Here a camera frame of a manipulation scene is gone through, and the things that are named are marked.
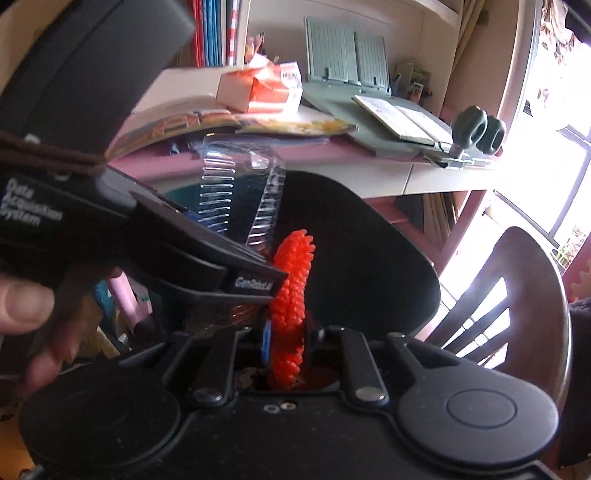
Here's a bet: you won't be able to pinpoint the row of upright books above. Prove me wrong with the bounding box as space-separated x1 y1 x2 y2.
191 0 243 68

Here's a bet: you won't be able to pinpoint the brown elastic band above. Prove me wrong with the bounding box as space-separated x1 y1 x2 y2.
0 131 109 178

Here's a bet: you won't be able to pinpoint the clear plastic container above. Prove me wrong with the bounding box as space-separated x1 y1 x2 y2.
194 134 287 333

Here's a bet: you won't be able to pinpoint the window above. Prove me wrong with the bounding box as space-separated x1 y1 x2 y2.
494 46 591 278

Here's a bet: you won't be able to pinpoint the green book stand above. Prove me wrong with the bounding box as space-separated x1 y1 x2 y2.
302 16 393 95

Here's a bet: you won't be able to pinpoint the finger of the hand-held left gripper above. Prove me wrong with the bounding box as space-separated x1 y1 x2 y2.
182 209 227 237
120 191 291 306

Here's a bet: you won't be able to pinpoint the pink desk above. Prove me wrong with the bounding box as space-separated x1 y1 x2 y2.
106 106 504 278

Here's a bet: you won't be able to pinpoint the pink pen holder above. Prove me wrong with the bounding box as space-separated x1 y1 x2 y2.
245 32 282 70

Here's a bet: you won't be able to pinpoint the large open book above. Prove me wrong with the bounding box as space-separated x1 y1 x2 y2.
108 67 241 153

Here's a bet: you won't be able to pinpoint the orange and white carton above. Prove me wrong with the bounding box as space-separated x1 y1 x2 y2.
217 60 305 114

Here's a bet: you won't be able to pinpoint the orange spiky toy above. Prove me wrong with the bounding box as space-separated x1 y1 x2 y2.
267 228 317 388

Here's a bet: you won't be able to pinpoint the open notebook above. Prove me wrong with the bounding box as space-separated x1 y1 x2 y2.
352 93 455 144

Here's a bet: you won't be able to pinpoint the dark wooden chair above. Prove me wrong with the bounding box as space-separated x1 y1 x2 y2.
416 226 573 416

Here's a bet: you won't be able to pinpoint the colourful picture book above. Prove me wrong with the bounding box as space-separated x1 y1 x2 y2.
235 115 358 137

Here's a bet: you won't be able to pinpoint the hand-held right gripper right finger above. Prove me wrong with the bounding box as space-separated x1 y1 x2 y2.
304 324 467 407

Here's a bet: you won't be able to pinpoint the small desk ornaments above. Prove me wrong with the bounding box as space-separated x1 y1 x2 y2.
392 60 435 104

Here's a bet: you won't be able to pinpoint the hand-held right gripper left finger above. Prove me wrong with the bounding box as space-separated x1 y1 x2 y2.
117 320 274 407

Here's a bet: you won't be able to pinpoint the person's left hand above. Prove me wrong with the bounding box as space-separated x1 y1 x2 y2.
0 268 125 393

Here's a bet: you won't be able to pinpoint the grey green reading board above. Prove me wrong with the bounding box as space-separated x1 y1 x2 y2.
305 95 495 169

